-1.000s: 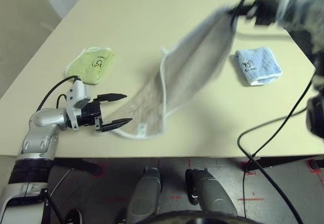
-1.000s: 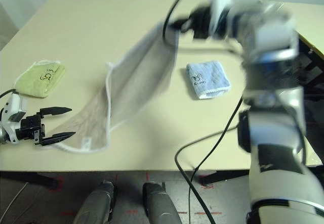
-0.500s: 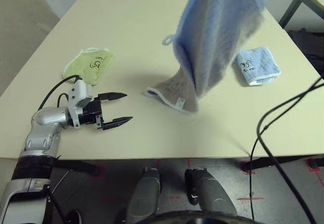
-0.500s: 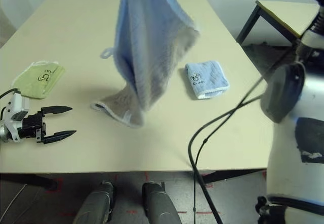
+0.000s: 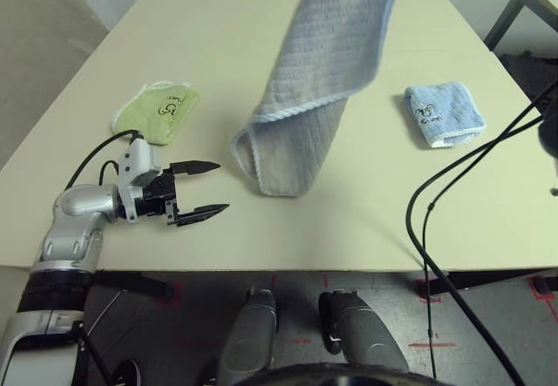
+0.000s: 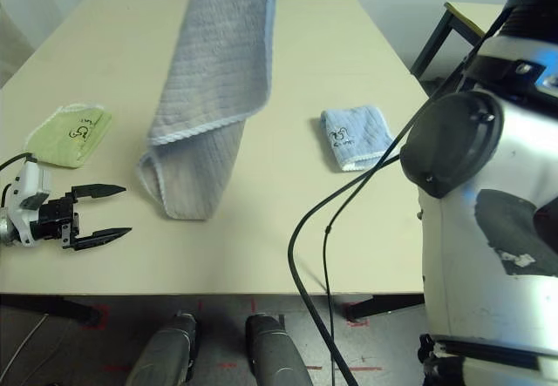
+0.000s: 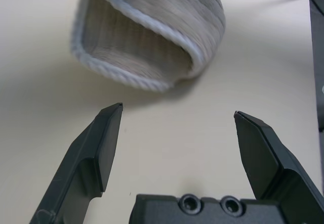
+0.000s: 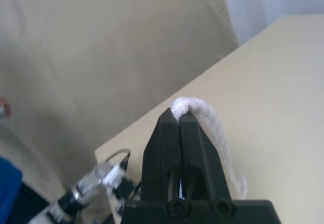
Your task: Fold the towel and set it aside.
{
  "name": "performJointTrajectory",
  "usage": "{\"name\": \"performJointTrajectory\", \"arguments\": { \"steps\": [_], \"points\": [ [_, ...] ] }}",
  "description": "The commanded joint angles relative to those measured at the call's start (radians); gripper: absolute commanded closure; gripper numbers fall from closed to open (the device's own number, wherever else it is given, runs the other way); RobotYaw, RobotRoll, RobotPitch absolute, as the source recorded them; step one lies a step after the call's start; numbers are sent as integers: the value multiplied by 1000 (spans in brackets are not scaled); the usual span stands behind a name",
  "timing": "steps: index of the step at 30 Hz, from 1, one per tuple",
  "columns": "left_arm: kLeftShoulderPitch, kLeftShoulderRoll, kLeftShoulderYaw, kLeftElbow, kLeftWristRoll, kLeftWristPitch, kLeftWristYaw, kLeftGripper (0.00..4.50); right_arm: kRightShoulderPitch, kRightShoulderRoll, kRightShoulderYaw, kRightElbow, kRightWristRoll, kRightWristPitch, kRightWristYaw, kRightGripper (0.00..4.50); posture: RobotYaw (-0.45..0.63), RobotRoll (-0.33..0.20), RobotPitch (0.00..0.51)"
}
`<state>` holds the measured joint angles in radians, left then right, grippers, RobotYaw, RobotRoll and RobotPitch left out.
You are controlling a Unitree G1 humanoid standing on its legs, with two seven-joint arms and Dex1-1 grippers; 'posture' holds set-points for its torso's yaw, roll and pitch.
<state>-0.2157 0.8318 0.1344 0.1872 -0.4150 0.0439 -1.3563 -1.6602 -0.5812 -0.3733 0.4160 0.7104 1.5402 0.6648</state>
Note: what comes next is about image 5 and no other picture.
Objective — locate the folded green towel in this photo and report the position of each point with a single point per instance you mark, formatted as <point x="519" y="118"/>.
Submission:
<point x="148" y="118"/>

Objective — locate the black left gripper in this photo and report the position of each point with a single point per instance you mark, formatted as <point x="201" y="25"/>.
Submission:
<point x="157" y="194"/>

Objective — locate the beige fabric curtain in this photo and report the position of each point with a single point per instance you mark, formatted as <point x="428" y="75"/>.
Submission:
<point x="35" y="33"/>

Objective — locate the grey robot leg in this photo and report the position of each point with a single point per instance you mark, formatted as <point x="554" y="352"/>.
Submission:
<point x="366" y="338"/>
<point x="248" y="338"/>

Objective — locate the black round floor object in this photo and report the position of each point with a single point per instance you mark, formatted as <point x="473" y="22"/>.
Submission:
<point x="128" y="373"/>

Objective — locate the black furniture foot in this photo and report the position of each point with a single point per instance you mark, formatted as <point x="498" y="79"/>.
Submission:
<point x="541" y="285"/>

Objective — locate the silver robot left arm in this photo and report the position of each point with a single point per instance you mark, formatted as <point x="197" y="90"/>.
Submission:
<point x="78" y="203"/>

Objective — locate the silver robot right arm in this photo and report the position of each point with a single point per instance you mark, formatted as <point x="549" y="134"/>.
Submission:
<point x="550" y="133"/>

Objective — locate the grey robot left leg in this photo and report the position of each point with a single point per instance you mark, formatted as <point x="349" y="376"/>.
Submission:
<point x="248" y="338"/>

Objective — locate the beige towel with white trim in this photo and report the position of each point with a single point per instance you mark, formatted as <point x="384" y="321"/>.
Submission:
<point x="322" y="55"/>

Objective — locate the grey robot right leg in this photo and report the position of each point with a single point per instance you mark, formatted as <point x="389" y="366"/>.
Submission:
<point x="366" y="338"/>

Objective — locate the side table with black legs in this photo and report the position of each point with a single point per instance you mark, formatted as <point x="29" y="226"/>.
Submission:
<point x="501" y="20"/>

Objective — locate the black table leg bar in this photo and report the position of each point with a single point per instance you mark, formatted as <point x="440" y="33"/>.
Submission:
<point x="135" y="283"/>
<point x="479" y="279"/>

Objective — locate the black robot waist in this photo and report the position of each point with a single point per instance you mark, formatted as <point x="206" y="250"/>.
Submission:
<point x="340" y="375"/>

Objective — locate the folded blue towel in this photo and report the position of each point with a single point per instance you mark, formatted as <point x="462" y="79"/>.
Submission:
<point x="449" y="111"/>

